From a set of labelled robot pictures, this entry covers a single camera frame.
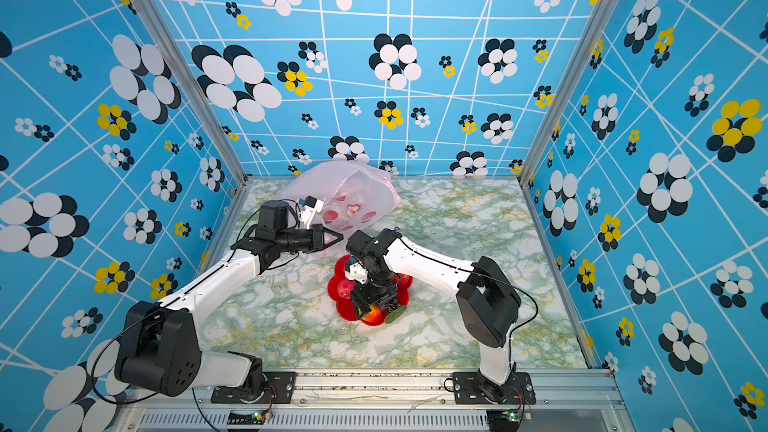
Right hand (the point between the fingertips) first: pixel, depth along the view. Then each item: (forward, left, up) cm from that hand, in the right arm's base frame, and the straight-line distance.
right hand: (369, 309), depth 79 cm
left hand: (+16, +7, +12) cm, 21 cm away
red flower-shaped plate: (+7, +9, -2) cm, 12 cm away
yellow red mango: (-2, -2, -1) cm, 2 cm away
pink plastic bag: (+48, +10, -6) cm, 49 cm away
